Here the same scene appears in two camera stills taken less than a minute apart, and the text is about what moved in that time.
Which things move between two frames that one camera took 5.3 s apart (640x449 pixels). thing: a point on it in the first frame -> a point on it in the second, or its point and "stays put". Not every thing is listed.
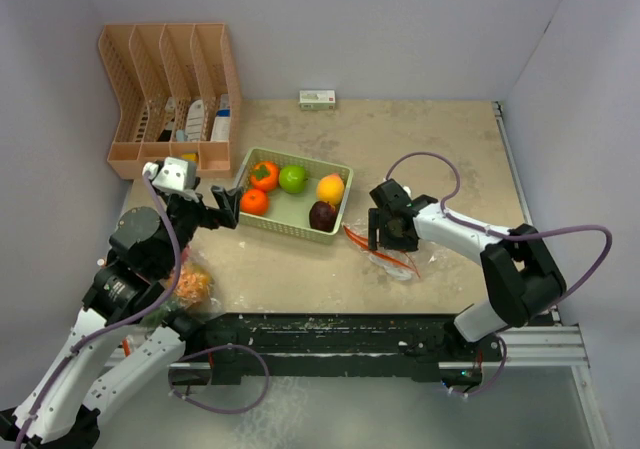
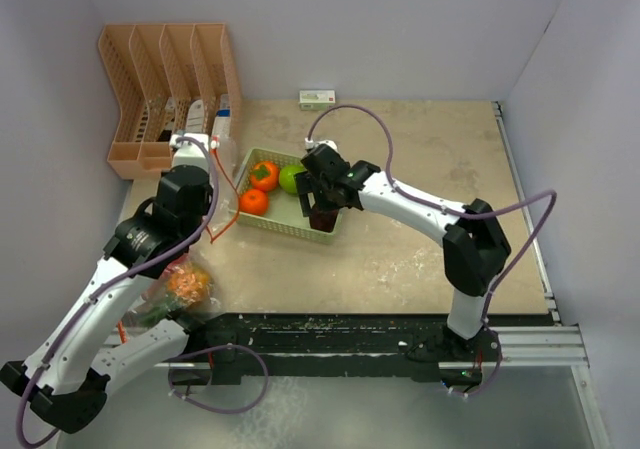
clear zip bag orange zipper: x=191 y=293 stays put
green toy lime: x=292 y=178 stays put
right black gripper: x=377 y=219 -> x=305 y=185
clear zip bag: x=396 y=264 -> x=227 y=209
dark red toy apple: x=322 y=216 stays put
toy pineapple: x=192 y=290 stays put
